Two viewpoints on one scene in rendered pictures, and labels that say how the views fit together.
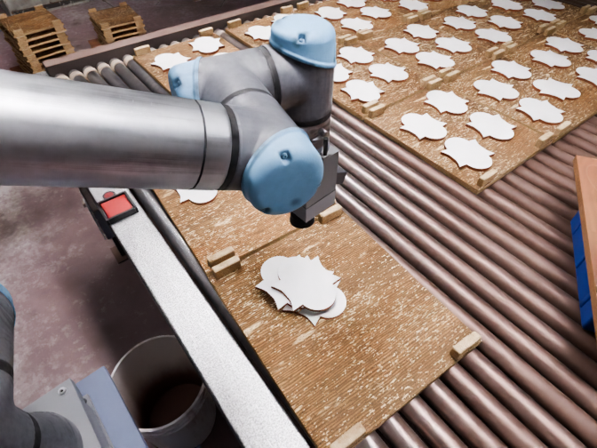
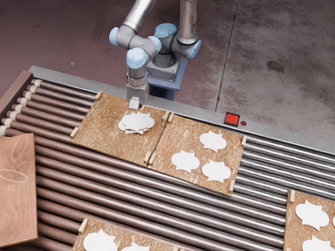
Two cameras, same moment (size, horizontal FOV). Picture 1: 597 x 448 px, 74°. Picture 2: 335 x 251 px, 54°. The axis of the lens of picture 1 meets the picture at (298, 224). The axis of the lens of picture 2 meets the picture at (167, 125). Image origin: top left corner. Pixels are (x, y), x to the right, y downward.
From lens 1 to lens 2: 1.58 m
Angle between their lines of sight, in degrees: 74
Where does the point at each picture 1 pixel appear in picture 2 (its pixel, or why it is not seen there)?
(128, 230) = (217, 115)
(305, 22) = (135, 53)
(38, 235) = not seen: outside the picture
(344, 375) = (107, 109)
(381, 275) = (112, 145)
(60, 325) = not seen: hidden behind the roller
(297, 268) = (141, 124)
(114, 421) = (162, 82)
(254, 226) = (173, 138)
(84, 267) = not seen: hidden behind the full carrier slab
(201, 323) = (160, 104)
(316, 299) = (127, 118)
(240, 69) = (140, 42)
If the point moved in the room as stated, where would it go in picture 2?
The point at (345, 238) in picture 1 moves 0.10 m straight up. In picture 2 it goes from (134, 152) to (134, 141)
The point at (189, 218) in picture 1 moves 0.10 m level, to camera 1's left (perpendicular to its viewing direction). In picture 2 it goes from (199, 127) to (214, 119)
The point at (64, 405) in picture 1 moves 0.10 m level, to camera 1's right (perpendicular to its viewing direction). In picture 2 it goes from (169, 69) to (155, 75)
